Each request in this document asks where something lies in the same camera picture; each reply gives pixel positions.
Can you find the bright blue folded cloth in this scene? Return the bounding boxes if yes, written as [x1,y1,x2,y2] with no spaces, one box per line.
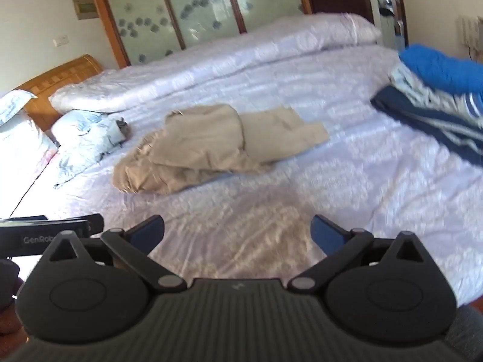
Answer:
[399,44,483,98]

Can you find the bed with lilac bedspread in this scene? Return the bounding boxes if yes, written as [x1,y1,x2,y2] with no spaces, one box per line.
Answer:
[0,11,483,312]

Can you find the light blue crumpled garment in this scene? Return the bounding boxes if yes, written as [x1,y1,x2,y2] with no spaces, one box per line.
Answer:
[51,109,129,190]

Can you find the small light blue floral pillow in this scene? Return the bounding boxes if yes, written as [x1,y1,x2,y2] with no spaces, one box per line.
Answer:
[0,90,39,127]

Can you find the wall control panel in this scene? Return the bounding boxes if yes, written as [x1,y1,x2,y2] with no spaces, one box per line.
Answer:
[72,0,100,21]

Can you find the white pillow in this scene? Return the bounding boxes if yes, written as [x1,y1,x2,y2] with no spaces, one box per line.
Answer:
[0,120,58,214]

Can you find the light blue patterned cloth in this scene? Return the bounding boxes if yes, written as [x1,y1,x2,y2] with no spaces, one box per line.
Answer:
[389,62,483,117]

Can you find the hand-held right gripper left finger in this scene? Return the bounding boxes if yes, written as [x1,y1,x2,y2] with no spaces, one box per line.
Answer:
[47,214,186,295]

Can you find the beige pants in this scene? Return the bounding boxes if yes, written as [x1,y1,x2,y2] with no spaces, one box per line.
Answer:
[112,103,330,196]

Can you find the rolled lilac quilt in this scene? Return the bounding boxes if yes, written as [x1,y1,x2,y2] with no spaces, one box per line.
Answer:
[49,12,382,114]

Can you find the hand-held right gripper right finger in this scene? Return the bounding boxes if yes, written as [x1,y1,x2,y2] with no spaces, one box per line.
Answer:
[289,213,426,295]

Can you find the wooden headboard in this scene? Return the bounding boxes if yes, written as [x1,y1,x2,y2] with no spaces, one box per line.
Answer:
[15,55,104,132]

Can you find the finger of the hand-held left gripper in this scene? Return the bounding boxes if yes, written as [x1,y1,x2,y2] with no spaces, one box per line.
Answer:
[85,213,105,235]

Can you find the small grey item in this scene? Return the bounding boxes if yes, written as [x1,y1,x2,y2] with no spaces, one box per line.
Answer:
[114,118,131,144]

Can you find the navy blue folded cloth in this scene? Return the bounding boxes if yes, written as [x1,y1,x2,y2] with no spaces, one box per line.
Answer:
[370,86,483,167]

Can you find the person's grey clothing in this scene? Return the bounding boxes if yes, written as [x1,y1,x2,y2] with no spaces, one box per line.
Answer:
[451,298,483,362]

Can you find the white radiator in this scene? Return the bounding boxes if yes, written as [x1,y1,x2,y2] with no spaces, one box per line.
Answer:
[458,15,483,63]

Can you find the frosted glass sliding wardrobe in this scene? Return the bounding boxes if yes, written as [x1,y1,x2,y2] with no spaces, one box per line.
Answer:
[87,0,315,69]

